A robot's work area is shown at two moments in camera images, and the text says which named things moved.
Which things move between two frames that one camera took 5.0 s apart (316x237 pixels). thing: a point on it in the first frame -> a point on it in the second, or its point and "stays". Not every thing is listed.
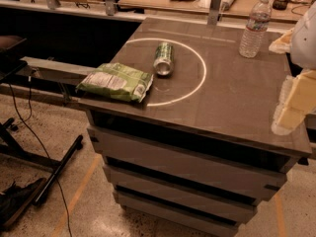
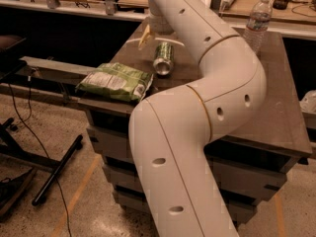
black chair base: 10,145 stays
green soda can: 164,58 stays
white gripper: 304,41 -> 160,28
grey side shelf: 59,71 stays
